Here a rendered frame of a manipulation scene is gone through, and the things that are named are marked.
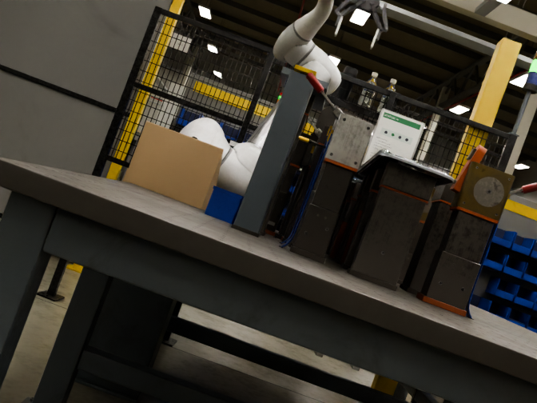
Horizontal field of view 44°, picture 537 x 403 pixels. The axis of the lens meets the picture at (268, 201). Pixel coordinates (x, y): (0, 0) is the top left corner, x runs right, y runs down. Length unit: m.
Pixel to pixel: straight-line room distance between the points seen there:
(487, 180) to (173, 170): 1.12
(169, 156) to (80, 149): 2.12
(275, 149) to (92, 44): 2.91
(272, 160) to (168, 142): 0.71
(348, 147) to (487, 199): 0.36
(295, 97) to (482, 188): 0.52
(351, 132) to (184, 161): 0.86
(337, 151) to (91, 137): 2.95
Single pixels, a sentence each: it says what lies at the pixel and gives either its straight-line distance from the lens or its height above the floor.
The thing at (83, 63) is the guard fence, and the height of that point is 1.26.
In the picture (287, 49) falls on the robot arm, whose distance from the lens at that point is 2.79.
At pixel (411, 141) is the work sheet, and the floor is 1.35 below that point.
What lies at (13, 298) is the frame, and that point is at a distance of 1.15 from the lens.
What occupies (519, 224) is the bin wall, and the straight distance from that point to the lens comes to 4.95.
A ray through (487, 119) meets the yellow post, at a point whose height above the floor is 1.58.
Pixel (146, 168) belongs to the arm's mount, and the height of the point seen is 0.77.
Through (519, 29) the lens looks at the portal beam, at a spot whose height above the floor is 3.29.
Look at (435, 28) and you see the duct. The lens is 12.62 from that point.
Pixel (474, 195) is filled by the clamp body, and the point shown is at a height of 0.98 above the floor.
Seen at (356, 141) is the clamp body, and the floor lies 1.01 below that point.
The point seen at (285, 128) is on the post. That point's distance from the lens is 1.72.
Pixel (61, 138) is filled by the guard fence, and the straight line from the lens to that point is 4.45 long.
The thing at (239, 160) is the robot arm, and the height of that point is 0.92.
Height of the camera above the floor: 0.77
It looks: 1 degrees up
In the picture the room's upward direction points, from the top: 20 degrees clockwise
